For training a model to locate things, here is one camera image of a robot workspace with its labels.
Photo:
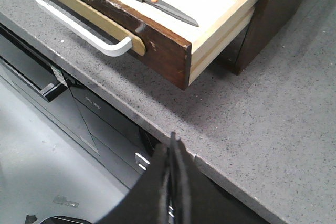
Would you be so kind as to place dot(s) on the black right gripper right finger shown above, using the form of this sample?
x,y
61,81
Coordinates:
x,y
196,199

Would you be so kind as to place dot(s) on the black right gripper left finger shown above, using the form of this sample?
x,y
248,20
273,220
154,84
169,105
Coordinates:
x,y
148,200

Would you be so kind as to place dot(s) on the wooden drawer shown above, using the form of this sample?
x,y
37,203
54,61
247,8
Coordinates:
x,y
174,49

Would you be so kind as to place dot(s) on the dark wooden drawer cabinet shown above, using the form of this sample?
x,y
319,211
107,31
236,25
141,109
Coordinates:
x,y
268,18

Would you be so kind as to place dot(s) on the black glass appliance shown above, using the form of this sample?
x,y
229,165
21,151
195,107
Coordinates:
x,y
119,144

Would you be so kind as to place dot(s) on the white drawer handle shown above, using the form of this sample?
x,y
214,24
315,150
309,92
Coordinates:
x,y
110,50

